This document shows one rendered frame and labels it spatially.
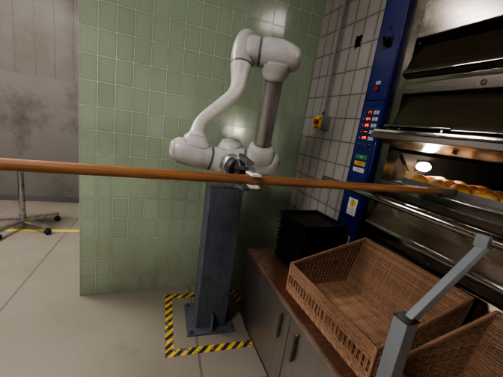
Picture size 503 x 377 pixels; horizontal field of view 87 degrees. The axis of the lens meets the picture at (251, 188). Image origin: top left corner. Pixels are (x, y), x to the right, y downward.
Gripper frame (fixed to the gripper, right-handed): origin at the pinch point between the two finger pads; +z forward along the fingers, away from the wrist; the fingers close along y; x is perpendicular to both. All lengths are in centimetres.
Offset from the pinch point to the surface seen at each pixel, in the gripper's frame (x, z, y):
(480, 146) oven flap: -73, 20, -21
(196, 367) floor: 0, -42, 120
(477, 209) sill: -88, 18, 2
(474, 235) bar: -50, 38, 3
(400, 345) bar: -28, 42, 30
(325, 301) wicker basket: -38, 3, 48
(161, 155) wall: 23, -120, 12
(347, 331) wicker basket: -38, 17, 50
